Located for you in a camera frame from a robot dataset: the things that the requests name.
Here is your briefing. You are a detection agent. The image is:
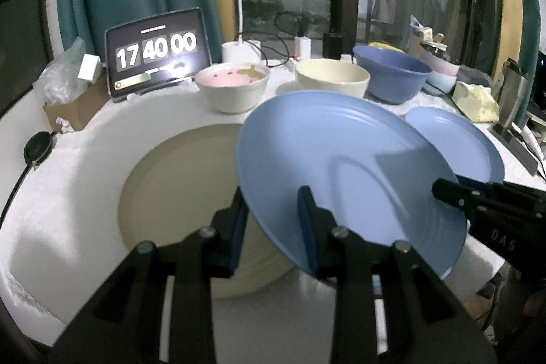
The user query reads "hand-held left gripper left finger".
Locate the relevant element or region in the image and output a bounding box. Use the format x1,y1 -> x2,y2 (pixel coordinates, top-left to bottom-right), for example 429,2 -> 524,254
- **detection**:
49,186 -> 250,364

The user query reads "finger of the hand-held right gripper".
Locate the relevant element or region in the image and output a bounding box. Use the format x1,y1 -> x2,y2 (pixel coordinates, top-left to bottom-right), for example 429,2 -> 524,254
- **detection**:
432,175 -> 508,220

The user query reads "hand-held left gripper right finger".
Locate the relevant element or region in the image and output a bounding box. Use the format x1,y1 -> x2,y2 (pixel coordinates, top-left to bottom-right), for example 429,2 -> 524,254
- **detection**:
297,185 -> 498,364

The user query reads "small blue plate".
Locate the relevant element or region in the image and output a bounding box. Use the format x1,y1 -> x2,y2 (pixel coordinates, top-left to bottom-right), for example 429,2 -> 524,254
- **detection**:
404,106 -> 505,183

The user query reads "beige plate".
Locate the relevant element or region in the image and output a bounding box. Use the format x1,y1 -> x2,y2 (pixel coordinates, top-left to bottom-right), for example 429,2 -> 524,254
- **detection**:
118,124 -> 295,299

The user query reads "large blue plate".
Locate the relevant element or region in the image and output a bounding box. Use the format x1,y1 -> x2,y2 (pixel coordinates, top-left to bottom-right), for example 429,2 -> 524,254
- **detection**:
234,90 -> 469,280

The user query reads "dark blue bowl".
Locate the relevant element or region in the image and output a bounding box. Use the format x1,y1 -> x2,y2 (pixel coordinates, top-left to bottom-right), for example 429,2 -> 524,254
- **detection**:
353,44 -> 433,104

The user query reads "pink strawberry bowl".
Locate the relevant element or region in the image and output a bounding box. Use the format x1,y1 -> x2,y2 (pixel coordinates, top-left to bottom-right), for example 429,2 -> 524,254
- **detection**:
195,63 -> 271,115

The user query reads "cream bowl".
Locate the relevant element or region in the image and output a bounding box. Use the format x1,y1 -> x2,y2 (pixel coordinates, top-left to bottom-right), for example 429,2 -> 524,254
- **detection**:
295,59 -> 370,98

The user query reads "pale yellow cloth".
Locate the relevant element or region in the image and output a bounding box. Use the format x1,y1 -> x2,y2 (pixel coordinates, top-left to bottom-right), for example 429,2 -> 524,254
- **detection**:
451,83 -> 500,121

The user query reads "steel thermos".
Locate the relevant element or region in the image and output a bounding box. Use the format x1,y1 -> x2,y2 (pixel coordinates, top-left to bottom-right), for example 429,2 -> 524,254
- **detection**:
490,57 -> 534,134

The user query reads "small pink bowl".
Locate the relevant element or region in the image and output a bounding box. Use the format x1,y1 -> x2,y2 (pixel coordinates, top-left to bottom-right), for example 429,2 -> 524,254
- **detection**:
420,46 -> 461,77

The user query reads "small cream box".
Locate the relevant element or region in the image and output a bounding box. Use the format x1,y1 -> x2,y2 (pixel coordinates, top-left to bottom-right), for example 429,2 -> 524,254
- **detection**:
409,15 -> 448,49

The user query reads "white charger plug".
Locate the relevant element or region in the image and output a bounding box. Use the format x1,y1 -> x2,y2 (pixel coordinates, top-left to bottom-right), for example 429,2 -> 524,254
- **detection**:
295,35 -> 311,60

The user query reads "black power adapter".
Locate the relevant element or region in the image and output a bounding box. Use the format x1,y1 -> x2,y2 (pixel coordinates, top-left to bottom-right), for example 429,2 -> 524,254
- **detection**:
323,32 -> 343,58

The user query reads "cardboard box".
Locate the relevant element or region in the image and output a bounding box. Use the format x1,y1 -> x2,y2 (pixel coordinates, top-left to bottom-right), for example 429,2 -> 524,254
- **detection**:
43,78 -> 109,132

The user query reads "tablet showing clock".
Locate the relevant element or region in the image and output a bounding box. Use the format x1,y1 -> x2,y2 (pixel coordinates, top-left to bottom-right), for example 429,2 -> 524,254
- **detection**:
105,8 -> 213,99

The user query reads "small white box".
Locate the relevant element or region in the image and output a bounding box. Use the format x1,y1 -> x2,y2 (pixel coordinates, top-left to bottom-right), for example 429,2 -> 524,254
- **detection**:
78,54 -> 102,82

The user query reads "black lamp cable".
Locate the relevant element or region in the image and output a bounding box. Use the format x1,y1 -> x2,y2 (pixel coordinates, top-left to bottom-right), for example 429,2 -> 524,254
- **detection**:
236,31 -> 296,65

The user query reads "black charger cable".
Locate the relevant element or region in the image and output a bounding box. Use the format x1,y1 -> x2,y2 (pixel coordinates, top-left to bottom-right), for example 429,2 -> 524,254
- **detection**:
273,11 -> 308,38

